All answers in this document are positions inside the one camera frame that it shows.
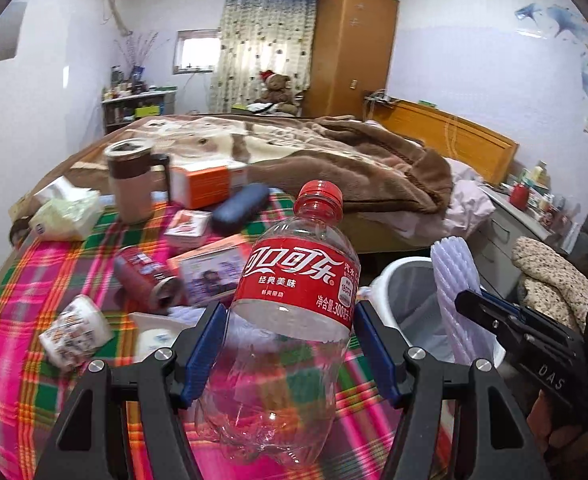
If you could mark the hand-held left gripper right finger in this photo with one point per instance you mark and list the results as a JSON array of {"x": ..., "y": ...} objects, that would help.
[{"x": 374, "y": 355}]

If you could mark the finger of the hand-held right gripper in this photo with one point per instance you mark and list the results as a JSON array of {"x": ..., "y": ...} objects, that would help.
[
  {"x": 489, "y": 317},
  {"x": 511, "y": 306}
]

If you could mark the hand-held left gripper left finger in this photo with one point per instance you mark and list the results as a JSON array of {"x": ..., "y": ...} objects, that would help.
[{"x": 206, "y": 350}]

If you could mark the white foam net sleeve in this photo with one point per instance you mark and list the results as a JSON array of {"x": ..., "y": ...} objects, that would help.
[{"x": 454, "y": 270}]

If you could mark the white trash bin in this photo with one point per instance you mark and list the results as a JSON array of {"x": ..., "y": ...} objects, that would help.
[{"x": 409, "y": 280}]

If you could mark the red drink can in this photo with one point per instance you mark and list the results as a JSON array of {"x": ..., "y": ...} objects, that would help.
[{"x": 138, "y": 272}]

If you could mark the clear red label plastic bottle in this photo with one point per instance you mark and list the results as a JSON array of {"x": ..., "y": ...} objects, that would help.
[{"x": 284, "y": 270}]

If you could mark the floral quilted cloth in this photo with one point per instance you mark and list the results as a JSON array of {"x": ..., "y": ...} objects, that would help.
[{"x": 549, "y": 270}]

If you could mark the white plastic packet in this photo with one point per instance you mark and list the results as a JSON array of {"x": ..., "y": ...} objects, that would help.
[{"x": 153, "y": 335}]

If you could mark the grey nightstand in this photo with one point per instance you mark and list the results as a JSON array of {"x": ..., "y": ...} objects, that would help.
[{"x": 499, "y": 240}]

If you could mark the flat pink-orange box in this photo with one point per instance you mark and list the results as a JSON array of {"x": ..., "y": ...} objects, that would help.
[{"x": 208, "y": 270}]

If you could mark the pale pink bed sheet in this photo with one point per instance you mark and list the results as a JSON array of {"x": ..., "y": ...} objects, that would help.
[{"x": 469, "y": 205}]

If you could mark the small red and white box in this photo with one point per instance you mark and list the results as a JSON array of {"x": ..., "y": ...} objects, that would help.
[{"x": 188, "y": 227}]

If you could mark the yellow-green box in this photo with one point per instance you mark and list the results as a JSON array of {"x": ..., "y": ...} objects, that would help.
[{"x": 533, "y": 175}]

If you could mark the printed paper cup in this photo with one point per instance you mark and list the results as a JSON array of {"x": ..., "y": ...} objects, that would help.
[{"x": 73, "y": 335}]

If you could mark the dark blue glasses case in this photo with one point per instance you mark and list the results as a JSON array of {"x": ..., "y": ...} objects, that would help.
[{"x": 239, "y": 207}]

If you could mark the orange and white box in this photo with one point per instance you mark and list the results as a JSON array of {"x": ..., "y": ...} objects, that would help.
[{"x": 203, "y": 185}]

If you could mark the brown and beige tumbler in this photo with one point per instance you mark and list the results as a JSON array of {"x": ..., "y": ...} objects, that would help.
[{"x": 131, "y": 190}]

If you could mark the wooden headboard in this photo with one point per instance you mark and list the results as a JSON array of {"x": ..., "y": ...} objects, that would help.
[{"x": 454, "y": 135}]

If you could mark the plaid tablecloth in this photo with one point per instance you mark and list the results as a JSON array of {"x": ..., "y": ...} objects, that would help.
[{"x": 23, "y": 360}]

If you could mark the pale green tissue pack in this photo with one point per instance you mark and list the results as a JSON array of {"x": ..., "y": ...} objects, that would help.
[{"x": 63, "y": 217}]

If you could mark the brown fleece blanket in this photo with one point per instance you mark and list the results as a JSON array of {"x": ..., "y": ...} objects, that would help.
[{"x": 324, "y": 160}]

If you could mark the white crumpled wrapper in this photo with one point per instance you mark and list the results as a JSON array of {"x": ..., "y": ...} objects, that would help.
[{"x": 58, "y": 187}]

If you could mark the power strip with plugs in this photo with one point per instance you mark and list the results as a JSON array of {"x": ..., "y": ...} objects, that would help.
[{"x": 380, "y": 96}]

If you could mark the cluttered shelf desk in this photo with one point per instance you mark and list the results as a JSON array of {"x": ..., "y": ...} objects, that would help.
[{"x": 138, "y": 110}]

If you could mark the brown teddy bear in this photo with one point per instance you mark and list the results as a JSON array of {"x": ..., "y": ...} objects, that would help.
[{"x": 276, "y": 92}]

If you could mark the small window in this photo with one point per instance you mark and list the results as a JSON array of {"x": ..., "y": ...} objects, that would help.
[{"x": 196, "y": 52}]

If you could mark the vase with dry branches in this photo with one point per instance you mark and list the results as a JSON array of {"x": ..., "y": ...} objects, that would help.
[{"x": 136, "y": 60}]

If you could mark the wooden wardrobe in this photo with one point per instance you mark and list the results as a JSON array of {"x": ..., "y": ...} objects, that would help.
[{"x": 349, "y": 50}]

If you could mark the patterned curtain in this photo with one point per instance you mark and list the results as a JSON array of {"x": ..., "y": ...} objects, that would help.
[{"x": 259, "y": 45}]

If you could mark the blue dolphin wall sticker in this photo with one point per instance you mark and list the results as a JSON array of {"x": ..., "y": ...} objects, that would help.
[{"x": 559, "y": 17}]

